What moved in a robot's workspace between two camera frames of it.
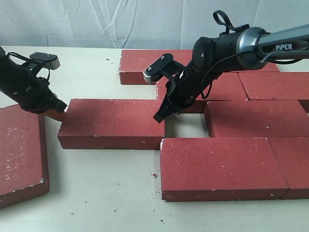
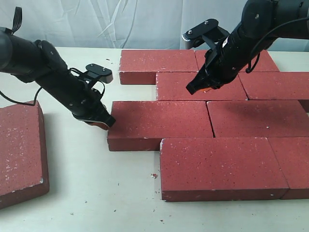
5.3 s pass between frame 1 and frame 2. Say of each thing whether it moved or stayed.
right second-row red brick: stayed
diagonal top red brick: stayed
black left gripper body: moved
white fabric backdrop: stayed
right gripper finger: moved
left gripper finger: moved
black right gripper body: moved
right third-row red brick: stayed
